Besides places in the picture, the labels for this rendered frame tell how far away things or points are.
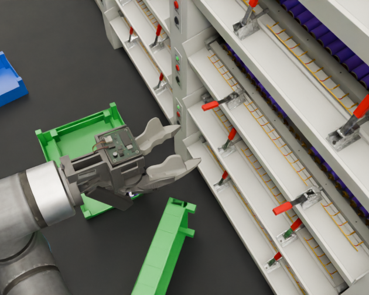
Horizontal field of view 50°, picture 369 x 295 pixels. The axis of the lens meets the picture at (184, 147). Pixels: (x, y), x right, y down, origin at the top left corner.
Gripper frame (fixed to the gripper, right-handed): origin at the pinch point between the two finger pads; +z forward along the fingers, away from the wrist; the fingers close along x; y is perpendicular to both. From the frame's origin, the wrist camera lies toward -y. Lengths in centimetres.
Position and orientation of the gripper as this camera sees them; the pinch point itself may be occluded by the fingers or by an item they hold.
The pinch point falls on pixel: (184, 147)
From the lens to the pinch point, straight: 68.2
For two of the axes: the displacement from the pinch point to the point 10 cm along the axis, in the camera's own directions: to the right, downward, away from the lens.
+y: 0.3, -5.8, -8.2
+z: 8.9, -3.5, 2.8
